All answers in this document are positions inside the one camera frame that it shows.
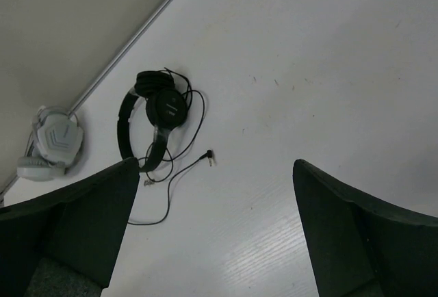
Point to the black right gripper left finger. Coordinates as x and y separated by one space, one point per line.
66 242

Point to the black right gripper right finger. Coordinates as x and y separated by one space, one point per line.
360 245

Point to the black wired headphones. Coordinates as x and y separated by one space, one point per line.
169 96

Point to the white gaming headset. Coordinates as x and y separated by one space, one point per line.
54 146

